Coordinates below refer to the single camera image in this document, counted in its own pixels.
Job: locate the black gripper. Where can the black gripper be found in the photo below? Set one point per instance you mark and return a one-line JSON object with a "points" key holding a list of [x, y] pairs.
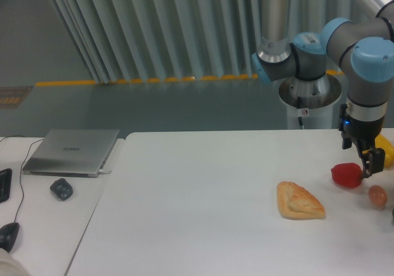
{"points": [[362, 134]]}

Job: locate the beige sleeve forearm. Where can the beige sleeve forearm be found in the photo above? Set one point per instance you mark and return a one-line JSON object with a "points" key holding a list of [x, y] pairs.
{"points": [[11, 267]]}

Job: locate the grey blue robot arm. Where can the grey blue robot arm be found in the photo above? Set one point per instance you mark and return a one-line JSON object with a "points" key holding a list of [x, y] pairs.
{"points": [[363, 51]]}

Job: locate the triangular puff pastry bread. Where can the triangular puff pastry bread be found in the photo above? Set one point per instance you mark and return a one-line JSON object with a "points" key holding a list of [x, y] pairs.
{"points": [[295, 202]]}

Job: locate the yellow bell pepper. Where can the yellow bell pepper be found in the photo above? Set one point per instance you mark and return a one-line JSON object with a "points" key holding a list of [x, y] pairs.
{"points": [[383, 143]]}

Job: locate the red bell pepper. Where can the red bell pepper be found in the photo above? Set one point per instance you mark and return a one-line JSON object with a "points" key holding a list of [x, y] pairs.
{"points": [[347, 175]]}

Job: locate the brown egg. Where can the brown egg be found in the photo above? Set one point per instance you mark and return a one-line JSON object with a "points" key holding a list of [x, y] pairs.
{"points": [[377, 196]]}

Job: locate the grey folding screen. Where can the grey folding screen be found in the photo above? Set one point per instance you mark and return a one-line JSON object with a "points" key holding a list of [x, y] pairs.
{"points": [[164, 40]]}

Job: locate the silver closed laptop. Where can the silver closed laptop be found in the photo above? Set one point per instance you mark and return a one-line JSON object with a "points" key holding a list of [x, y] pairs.
{"points": [[72, 153]]}

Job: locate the black keyboard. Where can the black keyboard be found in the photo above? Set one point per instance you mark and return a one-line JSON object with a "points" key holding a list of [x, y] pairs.
{"points": [[5, 184]]}

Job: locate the black computer mouse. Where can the black computer mouse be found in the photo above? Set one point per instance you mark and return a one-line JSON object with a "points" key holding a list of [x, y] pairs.
{"points": [[9, 233]]}

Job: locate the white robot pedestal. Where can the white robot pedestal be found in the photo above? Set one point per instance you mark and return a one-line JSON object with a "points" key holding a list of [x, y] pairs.
{"points": [[309, 109]]}

